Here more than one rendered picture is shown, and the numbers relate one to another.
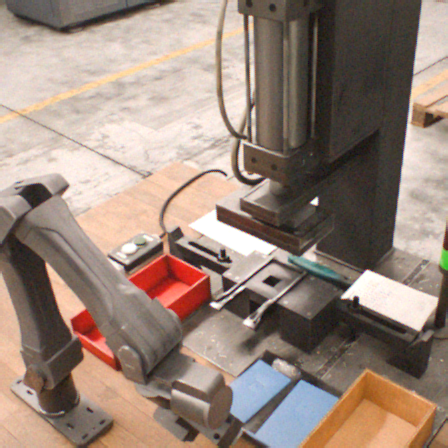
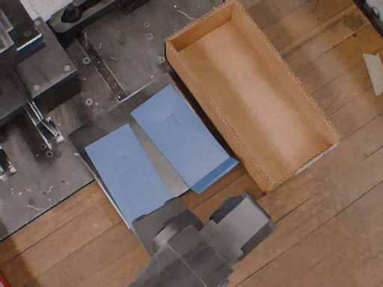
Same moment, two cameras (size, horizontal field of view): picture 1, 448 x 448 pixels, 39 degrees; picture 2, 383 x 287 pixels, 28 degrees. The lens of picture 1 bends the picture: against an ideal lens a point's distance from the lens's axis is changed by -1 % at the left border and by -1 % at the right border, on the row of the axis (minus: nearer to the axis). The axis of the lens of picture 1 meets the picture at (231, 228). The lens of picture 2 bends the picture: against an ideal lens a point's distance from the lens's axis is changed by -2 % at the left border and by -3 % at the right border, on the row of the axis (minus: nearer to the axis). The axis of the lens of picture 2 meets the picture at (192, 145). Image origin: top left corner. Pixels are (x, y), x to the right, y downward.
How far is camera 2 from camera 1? 0.65 m
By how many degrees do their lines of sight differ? 54
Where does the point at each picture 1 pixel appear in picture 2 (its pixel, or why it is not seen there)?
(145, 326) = (203, 264)
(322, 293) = not seen: hidden behind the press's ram
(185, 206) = not seen: outside the picture
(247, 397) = (136, 179)
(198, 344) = (19, 212)
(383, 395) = (188, 38)
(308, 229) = (25, 17)
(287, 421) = (182, 146)
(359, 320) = (90, 17)
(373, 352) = (107, 21)
